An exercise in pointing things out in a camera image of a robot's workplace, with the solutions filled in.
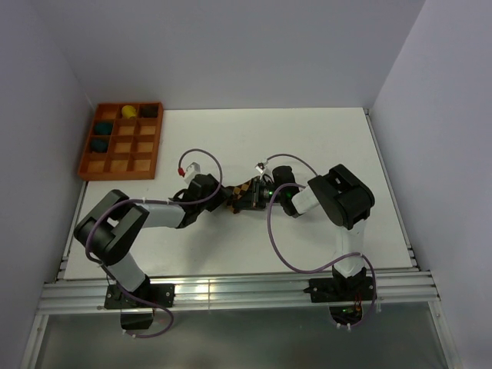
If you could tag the brown argyle sock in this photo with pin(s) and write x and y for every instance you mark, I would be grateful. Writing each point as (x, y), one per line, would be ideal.
(240, 198)

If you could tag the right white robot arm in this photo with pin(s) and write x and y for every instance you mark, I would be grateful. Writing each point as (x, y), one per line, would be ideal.
(345, 199)

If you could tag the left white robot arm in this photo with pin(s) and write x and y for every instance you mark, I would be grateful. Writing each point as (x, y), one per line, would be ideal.
(110, 229)

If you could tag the dark brown rolled sock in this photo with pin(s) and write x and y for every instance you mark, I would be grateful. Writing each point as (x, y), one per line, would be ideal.
(149, 111)

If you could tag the aluminium rail frame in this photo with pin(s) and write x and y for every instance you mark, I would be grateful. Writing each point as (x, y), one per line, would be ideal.
(236, 305)

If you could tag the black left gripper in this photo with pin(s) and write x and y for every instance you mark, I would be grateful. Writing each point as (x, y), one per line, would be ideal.
(222, 194)

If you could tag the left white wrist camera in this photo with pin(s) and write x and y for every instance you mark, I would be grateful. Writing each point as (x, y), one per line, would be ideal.
(190, 172)

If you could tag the dark blue rolled sock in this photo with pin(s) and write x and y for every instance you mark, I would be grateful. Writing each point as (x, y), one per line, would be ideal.
(98, 145)

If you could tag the yellow rolled sock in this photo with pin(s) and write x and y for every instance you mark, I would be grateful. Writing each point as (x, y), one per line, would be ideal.
(129, 111)

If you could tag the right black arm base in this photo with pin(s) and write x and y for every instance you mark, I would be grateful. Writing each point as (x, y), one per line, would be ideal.
(345, 296)

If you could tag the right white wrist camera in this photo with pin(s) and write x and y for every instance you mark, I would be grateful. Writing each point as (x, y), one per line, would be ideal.
(262, 167)

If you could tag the orange wooden compartment tray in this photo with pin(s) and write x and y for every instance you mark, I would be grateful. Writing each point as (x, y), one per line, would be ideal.
(133, 145)

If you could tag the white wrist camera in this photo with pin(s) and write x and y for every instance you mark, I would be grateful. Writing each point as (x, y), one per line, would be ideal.
(190, 172)
(262, 167)

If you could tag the teal rolled sock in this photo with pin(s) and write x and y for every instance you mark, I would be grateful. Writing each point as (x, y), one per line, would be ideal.
(103, 128)

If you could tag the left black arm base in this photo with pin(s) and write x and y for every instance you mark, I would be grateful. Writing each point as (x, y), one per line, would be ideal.
(138, 308)

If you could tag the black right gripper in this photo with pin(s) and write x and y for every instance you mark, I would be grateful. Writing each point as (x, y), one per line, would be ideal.
(257, 186)

